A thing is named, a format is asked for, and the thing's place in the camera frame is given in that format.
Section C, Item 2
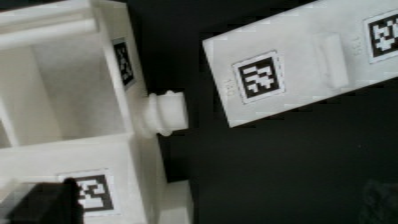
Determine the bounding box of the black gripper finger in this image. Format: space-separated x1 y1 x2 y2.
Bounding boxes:
6 178 83 224

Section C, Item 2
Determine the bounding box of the white cabinet body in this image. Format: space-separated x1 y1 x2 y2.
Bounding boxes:
0 0 188 148

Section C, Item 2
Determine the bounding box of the white cabinet door panel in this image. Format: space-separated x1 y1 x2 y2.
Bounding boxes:
202 0 398 127
0 134 157 224

